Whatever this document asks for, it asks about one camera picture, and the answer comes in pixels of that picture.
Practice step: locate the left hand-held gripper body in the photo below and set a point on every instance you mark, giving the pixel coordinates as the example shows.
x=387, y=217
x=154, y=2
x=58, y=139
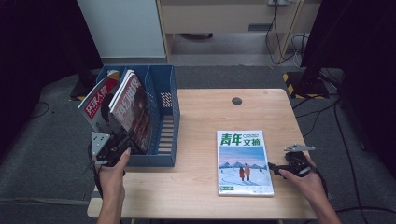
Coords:
x=109, y=151

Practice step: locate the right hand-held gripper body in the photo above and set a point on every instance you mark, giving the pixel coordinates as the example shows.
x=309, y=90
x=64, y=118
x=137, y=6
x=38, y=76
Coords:
x=297, y=163

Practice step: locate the white snow scene magazine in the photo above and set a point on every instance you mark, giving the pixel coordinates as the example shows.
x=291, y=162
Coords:
x=244, y=161

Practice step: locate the red brown illustrated magazine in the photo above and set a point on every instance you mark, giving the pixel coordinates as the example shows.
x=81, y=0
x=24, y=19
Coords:
x=137, y=105

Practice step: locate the grey portrait magazine red banner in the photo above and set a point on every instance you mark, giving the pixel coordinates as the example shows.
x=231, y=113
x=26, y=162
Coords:
x=95, y=105

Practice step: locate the blue plastic file rack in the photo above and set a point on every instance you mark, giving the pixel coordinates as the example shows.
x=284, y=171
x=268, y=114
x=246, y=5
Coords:
x=158, y=77

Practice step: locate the person's right hand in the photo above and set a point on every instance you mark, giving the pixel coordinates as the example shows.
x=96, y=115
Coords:
x=309, y=188

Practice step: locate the person's left hand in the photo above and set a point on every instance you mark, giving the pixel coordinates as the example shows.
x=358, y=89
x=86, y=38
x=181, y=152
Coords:
x=112, y=179

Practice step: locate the black stand with striped base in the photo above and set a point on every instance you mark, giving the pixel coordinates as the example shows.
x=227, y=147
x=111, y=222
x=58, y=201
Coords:
x=306, y=85
x=81, y=91

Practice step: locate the round grey table grommet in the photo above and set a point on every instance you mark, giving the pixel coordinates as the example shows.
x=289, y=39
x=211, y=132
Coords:
x=237, y=101

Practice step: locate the white partition panel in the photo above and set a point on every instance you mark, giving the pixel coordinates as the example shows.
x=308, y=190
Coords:
x=124, y=28

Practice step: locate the black curtain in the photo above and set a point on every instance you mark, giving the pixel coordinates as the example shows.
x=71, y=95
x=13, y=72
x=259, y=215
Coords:
x=37, y=56
x=367, y=62

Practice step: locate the beige wooden desk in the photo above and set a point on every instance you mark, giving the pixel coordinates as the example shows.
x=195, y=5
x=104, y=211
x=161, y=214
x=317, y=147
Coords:
x=218, y=17

